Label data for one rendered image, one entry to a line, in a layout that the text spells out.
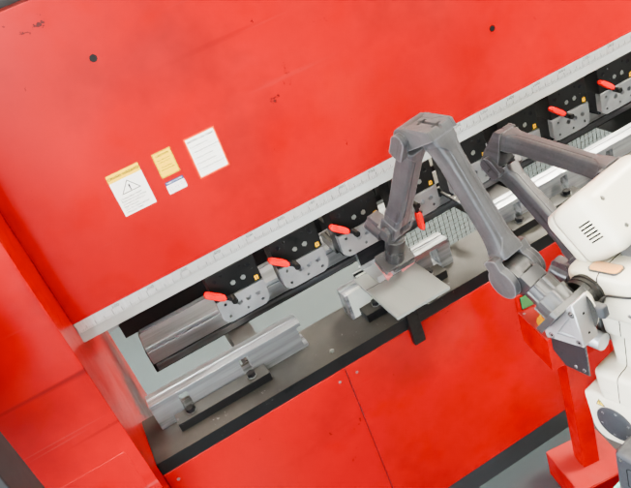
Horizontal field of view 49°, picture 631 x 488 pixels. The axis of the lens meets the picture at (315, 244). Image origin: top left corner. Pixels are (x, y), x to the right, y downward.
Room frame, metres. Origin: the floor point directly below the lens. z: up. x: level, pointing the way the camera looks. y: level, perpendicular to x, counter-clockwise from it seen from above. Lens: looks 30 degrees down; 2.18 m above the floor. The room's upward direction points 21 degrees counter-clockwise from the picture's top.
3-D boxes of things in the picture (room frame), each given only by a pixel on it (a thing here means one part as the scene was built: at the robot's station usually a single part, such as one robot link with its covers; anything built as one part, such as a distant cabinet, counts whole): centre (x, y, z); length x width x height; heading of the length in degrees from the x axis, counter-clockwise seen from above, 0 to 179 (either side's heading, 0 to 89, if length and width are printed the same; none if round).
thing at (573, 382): (1.54, -0.61, 0.39); 0.06 x 0.06 x 0.54; 6
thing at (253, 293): (1.70, 0.26, 1.18); 0.15 x 0.09 x 0.17; 105
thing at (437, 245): (1.82, -0.21, 0.92); 0.39 x 0.06 x 0.10; 105
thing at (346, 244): (1.80, -0.13, 1.18); 0.15 x 0.09 x 0.17; 105
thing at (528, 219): (1.91, -0.75, 0.89); 0.30 x 0.05 x 0.03; 105
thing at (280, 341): (1.67, 0.38, 0.92); 0.50 x 0.06 x 0.10; 105
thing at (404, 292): (1.67, -0.19, 1.00); 0.26 x 0.18 x 0.01; 15
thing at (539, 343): (1.54, -0.61, 0.75); 0.20 x 0.16 x 0.18; 96
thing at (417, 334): (1.63, -0.20, 0.88); 0.14 x 0.04 x 0.22; 15
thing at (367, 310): (1.76, -0.21, 0.89); 0.30 x 0.05 x 0.03; 105
